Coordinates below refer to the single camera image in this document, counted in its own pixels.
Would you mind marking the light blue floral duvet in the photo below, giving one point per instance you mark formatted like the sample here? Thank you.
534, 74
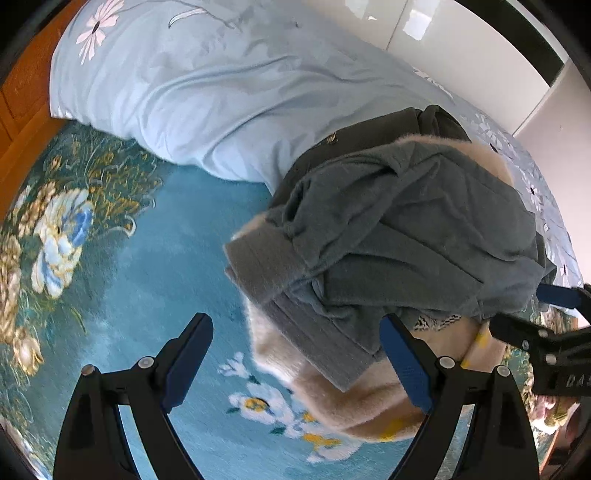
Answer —
240, 88

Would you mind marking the teal floral blanket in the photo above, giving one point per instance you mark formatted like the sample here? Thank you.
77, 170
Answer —
107, 254

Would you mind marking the dark olive garment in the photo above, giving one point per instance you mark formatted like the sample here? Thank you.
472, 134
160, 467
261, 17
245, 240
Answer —
379, 131

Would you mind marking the grey sweatpants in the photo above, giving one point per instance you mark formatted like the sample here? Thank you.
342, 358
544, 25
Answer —
422, 226

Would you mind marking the beige fleece sweater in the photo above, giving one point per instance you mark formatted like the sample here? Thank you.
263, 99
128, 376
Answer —
376, 408

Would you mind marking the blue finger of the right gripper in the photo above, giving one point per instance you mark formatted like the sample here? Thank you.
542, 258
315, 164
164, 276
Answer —
569, 298

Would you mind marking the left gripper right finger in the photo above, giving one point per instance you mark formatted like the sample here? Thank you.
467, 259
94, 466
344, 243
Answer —
499, 443

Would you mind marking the white wardrobe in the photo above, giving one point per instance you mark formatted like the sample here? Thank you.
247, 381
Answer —
494, 54

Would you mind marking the orange wooden headboard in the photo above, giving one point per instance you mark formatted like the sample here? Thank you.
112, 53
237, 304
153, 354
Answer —
30, 31

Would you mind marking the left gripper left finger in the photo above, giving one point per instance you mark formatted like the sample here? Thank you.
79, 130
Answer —
92, 443

